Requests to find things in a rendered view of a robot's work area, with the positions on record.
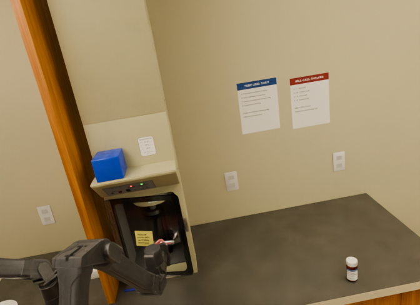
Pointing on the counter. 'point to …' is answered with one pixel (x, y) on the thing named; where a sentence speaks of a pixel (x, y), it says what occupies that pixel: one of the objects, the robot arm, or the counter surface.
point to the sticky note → (144, 238)
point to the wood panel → (62, 115)
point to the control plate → (129, 187)
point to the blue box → (109, 165)
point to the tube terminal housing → (114, 128)
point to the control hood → (146, 172)
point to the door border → (114, 225)
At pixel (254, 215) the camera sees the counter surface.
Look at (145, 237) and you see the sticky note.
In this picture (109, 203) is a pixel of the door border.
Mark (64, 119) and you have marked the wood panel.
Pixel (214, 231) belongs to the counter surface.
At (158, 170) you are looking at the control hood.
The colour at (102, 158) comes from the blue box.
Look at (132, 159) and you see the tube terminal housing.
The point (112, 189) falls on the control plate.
